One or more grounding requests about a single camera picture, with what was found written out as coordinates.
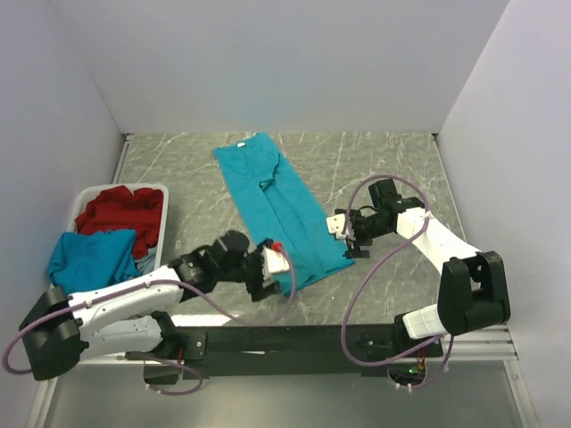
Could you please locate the white plastic laundry basket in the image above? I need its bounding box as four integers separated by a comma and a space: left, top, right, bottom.
64, 183, 169, 268

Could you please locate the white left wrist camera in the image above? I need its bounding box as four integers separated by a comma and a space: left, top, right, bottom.
261, 243, 290, 277

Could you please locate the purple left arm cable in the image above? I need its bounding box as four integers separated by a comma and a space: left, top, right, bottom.
2, 249, 298, 397

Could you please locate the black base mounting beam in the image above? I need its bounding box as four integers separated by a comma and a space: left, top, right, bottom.
143, 324, 422, 386

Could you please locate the teal t shirt in basket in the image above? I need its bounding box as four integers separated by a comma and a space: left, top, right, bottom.
47, 229, 139, 294

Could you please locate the teal t shirt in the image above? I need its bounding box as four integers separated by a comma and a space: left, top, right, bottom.
47, 229, 139, 294
213, 133, 354, 290

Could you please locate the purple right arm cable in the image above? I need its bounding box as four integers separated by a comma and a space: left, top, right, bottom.
341, 174, 455, 390

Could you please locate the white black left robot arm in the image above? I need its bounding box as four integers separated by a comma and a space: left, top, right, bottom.
18, 231, 291, 381

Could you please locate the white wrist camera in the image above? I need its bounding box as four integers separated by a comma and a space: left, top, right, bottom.
261, 243, 290, 277
326, 213, 354, 240

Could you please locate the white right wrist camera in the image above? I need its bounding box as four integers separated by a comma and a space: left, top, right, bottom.
326, 213, 354, 240

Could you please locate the red t shirt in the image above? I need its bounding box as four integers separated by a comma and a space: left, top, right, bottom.
75, 185, 164, 259

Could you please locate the light blue garment in basket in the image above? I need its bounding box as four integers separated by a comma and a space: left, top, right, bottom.
135, 247, 157, 276

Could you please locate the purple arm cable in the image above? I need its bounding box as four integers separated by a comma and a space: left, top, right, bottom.
2, 249, 298, 397
341, 174, 455, 390

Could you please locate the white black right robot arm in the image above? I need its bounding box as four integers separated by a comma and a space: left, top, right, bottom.
327, 174, 511, 364

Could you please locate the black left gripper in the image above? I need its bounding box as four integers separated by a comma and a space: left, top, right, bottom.
218, 239, 283, 300

